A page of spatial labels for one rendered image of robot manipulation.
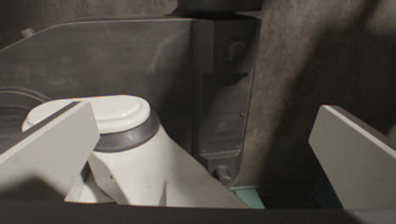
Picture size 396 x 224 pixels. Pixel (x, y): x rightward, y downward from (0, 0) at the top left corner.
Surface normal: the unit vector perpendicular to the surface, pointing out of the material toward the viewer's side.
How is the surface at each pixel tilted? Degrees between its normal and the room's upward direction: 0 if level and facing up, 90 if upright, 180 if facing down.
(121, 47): 0
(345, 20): 0
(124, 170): 90
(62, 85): 0
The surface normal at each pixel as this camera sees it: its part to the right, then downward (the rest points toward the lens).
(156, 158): 0.00, -0.86
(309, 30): 0.17, 0.50
